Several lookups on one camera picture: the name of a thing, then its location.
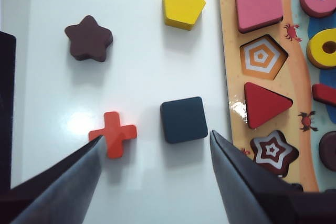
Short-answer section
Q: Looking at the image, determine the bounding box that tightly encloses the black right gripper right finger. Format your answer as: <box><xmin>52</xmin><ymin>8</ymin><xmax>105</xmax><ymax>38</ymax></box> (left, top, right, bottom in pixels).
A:
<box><xmin>209</xmin><ymin>129</ymin><xmax>304</xmax><ymax>224</ymax></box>

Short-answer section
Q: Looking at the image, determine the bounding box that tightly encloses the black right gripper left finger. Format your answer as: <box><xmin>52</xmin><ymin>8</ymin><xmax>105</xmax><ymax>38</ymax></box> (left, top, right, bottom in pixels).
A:
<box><xmin>0</xmin><ymin>134</ymin><xmax>104</xmax><ymax>224</ymax></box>

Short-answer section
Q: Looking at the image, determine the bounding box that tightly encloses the dark blue square block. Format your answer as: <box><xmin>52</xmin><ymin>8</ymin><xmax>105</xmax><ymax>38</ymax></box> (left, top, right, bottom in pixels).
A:
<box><xmin>159</xmin><ymin>96</ymin><xmax>209</xmax><ymax>145</ymax></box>

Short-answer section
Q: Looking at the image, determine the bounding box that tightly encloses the orange cross block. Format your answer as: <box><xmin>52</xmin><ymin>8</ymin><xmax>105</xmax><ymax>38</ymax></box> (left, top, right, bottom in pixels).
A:
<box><xmin>88</xmin><ymin>111</ymin><xmax>138</xmax><ymax>159</ymax></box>

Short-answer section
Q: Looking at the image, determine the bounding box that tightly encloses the red triangle block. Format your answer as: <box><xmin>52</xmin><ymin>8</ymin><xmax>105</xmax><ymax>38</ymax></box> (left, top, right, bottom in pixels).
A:
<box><xmin>243</xmin><ymin>81</ymin><xmax>293</xmax><ymax>130</ymax></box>

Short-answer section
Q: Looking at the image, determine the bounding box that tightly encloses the brown number eight piece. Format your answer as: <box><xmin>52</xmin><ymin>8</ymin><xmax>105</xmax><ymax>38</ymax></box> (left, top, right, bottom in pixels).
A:
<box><xmin>318</xmin><ymin>131</ymin><xmax>336</xmax><ymax>165</ymax></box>

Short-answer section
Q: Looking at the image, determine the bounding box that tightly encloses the wooden sea-themed puzzle board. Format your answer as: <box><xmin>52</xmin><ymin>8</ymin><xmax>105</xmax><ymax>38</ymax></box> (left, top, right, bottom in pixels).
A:
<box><xmin>215</xmin><ymin>0</ymin><xmax>336</xmax><ymax>193</ymax></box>

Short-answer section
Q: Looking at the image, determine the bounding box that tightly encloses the red number seven piece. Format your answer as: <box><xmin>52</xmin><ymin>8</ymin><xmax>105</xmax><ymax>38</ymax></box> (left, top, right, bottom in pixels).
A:
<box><xmin>311</xmin><ymin>83</ymin><xmax>336</xmax><ymax>103</ymax></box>

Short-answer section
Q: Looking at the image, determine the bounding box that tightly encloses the brown star block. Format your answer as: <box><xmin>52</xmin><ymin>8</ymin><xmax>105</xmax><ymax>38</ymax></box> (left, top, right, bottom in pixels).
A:
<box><xmin>64</xmin><ymin>15</ymin><xmax>114</xmax><ymax>62</ymax></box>

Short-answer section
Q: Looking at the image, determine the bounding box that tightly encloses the yellow number six piece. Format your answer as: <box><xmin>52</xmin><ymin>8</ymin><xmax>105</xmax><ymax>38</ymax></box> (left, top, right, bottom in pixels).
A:
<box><xmin>306</xmin><ymin>28</ymin><xmax>336</xmax><ymax>70</ymax></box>

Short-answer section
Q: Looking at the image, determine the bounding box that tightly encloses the pink trapezoid block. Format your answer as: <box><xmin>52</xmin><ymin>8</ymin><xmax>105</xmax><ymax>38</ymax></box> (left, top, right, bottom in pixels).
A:
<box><xmin>235</xmin><ymin>0</ymin><xmax>285</xmax><ymax>35</ymax></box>

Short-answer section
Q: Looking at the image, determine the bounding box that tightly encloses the yellow pentagon block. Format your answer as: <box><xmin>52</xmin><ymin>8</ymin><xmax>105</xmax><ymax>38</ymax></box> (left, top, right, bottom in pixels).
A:
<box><xmin>162</xmin><ymin>0</ymin><xmax>207</xmax><ymax>32</ymax></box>

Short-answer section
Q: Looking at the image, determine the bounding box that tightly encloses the black camera housing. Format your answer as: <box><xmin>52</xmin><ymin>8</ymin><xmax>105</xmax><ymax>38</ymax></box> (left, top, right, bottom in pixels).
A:
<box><xmin>0</xmin><ymin>30</ymin><xmax>17</xmax><ymax>192</ymax></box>

